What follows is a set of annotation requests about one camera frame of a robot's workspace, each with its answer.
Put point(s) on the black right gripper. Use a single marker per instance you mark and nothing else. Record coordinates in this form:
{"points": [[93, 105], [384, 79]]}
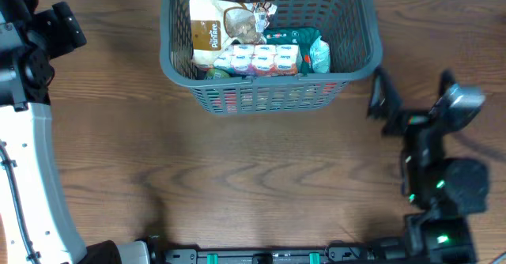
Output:
{"points": [[413, 120]]}

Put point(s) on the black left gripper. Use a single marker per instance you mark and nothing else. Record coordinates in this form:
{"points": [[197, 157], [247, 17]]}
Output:
{"points": [[63, 24]]}

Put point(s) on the light blue tissue pack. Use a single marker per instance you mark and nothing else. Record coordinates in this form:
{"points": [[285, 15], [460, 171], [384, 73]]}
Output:
{"points": [[320, 56]]}

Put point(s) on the beige pouch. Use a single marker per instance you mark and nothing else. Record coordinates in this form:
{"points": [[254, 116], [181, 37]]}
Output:
{"points": [[217, 24]]}

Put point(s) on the green lid jar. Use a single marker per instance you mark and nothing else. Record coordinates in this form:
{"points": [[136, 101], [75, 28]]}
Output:
{"points": [[214, 74]]}

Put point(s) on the multipack of small cartons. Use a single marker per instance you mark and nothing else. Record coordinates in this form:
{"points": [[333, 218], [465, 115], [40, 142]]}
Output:
{"points": [[264, 60]]}

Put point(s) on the red spaghetti packet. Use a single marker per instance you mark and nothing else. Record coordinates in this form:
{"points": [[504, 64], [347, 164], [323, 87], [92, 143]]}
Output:
{"points": [[246, 100]]}

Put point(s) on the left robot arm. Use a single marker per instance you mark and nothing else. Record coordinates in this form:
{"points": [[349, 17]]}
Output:
{"points": [[35, 217]]}

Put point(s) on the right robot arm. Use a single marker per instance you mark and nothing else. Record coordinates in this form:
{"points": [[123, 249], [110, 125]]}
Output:
{"points": [[445, 189]]}

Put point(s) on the grey plastic basket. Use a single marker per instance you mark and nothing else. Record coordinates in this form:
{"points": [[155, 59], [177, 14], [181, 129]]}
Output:
{"points": [[349, 27]]}

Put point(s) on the green coffee bag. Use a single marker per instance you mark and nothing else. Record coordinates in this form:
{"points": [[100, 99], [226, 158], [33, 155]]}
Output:
{"points": [[302, 37]]}

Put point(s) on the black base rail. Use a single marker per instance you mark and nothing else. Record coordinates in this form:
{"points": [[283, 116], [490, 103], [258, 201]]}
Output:
{"points": [[335, 254]]}

